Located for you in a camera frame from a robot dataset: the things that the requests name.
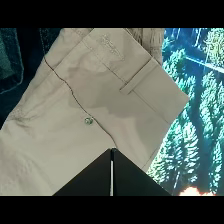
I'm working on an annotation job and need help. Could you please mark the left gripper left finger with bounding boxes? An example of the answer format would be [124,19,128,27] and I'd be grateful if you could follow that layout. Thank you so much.
[53,148,112,197]

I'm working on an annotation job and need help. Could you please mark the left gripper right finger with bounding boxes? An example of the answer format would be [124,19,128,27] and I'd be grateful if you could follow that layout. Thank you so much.
[112,148,172,197]

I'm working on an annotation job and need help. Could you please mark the beige trousers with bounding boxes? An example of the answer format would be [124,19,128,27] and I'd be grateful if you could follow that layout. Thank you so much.
[0,27,190,197]

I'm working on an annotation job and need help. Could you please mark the blue jeans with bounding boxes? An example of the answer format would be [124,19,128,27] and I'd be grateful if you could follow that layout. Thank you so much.
[0,27,63,130]

